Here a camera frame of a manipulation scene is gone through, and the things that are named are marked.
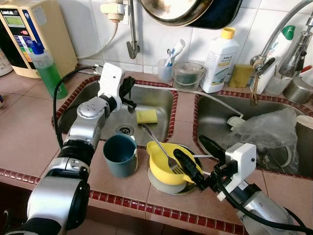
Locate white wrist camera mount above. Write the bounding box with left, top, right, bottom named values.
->
left=217, top=142, right=257, bottom=201
left=97, top=62, right=124, bottom=102

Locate blue-grey mug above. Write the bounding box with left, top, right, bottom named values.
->
left=103, top=134, right=139, bottom=178

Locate chrome gooseneck faucet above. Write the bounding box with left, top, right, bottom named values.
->
left=249, top=0, right=313, bottom=106

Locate clear toothbrush cup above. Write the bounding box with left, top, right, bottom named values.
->
left=153, top=59, right=176, bottom=83

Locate clear plastic bag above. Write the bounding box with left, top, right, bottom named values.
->
left=230, top=108, right=299, bottom=172

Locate steel wall tap spout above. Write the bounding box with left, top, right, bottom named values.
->
left=127, top=0, right=141, bottom=60

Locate white bottle yellow cap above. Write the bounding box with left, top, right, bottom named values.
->
left=201, top=27, right=240, bottom=94

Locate bright yellow sponge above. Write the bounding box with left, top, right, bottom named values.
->
left=135, top=109, right=158, bottom=124

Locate cream tap diverter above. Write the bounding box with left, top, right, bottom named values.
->
left=100, top=0, right=127, bottom=23

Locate white bottle green cap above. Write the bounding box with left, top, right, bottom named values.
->
left=255, top=24, right=296, bottom=96

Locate small steel cup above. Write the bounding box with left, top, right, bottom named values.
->
left=283, top=76, right=313, bottom=104

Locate clear tub with green scourer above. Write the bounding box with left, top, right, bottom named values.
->
left=172, top=61, right=206, bottom=91

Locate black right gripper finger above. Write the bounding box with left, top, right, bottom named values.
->
left=173, top=148, right=208, bottom=190
left=199, top=135, right=227, bottom=163

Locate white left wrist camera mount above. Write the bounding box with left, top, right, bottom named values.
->
left=97, top=62, right=124, bottom=102

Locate stainless steel sink basin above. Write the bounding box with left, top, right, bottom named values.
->
left=56, top=78, right=178, bottom=143
left=194, top=91, right=313, bottom=177

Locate hanging steel pan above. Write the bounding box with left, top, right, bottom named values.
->
left=140, top=0, right=216, bottom=27

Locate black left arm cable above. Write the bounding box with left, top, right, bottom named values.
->
left=52, top=65, right=106, bottom=150

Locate mustard yellow sponge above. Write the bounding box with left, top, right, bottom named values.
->
left=229, top=64, right=254, bottom=89

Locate cream water ionizer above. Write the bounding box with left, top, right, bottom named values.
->
left=0, top=0, right=78, bottom=79

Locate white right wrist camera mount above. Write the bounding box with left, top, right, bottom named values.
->
left=217, top=142, right=257, bottom=201

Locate round steel plate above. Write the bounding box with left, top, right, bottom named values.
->
left=148, top=144, right=203, bottom=195

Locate clear plastic cup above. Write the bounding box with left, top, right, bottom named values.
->
left=267, top=73, right=293, bottom=96

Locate green dish soap bottle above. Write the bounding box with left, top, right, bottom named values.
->
left=30, top=42, right=68, bottom=100

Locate dark blue tray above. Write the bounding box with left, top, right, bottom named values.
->
left=188, top=0, right=244, bottom=30

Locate cream filter hose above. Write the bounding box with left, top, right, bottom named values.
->
left=77, top=20, right=120, bottom=60

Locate yellow plastic bowl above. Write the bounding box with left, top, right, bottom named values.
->
left=146, top=141, right=202, bottom=186

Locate chrome sprayer head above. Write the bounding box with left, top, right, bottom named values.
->
left=279, top=17, right=313, bottom=79

